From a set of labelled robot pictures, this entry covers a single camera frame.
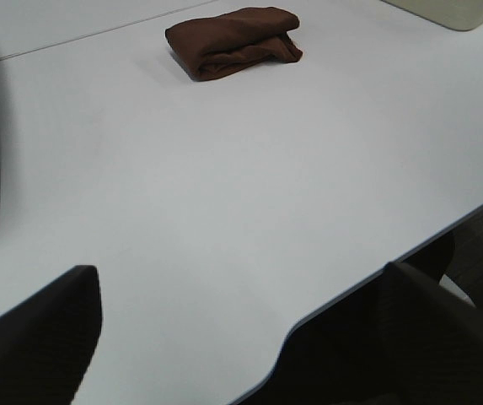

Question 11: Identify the beige plastic bin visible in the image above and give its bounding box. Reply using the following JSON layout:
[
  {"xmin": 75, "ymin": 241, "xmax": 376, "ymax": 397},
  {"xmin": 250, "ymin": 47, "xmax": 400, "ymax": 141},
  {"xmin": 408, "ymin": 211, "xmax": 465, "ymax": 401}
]
[{"xmin": 385, "ymin": 0, "xmax": 483, "ymax": 31}]

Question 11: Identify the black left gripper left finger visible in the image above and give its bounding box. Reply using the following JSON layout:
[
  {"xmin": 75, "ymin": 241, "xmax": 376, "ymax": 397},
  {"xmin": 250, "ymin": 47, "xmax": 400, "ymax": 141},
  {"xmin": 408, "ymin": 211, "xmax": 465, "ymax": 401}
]
[{"xmin": 0, "ymin": 265, "xmax": 103, "ymax": 404}]

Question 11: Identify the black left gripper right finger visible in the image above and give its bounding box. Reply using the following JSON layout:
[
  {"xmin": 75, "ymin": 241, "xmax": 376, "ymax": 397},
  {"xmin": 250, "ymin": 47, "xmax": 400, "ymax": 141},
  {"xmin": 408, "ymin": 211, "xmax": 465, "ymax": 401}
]
[{"xmin": 377, "ymin": 262, "xmax": 483, "ymax": 404}]

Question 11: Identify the brown towel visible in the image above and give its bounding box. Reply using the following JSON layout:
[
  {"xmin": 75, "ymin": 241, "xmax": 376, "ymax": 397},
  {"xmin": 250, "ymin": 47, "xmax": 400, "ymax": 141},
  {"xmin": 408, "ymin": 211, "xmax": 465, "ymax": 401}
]
[{"xmin": 165, "ymin": 7, "xmax": 303, "ymax": 81}]

